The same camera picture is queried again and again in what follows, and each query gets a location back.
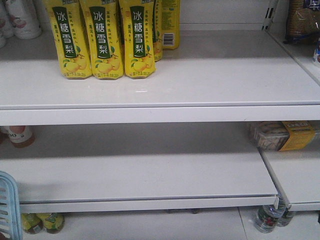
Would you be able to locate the yellow lemon tea bottle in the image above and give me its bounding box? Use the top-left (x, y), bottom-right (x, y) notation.
top-left (21, 213), bottom-right (43, 235)
top-left (36, 212), bottom-right (65, 234)

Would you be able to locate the white peach drink bottle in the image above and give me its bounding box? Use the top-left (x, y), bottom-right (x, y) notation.
top-left (4, 0), bottom-right (42, 40)
top-left (0, 0), bottom-right (14, 48)

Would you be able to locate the light blue plastic basket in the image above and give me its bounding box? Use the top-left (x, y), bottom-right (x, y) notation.
top-left (0, 171), bottom-right (23, 240)

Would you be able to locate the orange C100 drink bottle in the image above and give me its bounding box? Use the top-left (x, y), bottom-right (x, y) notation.
top-left (4, 125), bottom-right (35, 148)

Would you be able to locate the white shelf unit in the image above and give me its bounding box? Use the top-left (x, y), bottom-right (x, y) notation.
top-left (0, 0), bottom-right (320, 212)

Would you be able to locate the clear water bottle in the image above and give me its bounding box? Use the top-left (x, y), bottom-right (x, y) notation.
top-left (254, 204), bottom-right (286, 234)
top-left (276, 209), bottom-right (297, 227)

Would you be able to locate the yellow pear drink bottle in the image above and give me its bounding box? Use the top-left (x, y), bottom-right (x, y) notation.
top-left (43, 0), bottom-right (92, 79)
top-left (80, 0), bottom-right (124, 80)
top-left (119, 0), bottom-right (156, 79)
top-left (161, 0), bottom-right (181, 50)

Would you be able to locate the biscuit box yellow label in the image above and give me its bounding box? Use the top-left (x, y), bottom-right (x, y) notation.
top-left (247, 120), bottom-right (320, 152)

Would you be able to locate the blue round snack tub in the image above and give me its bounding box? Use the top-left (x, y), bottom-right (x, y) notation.
top-left (312, 38), bottom-right (320, 68)

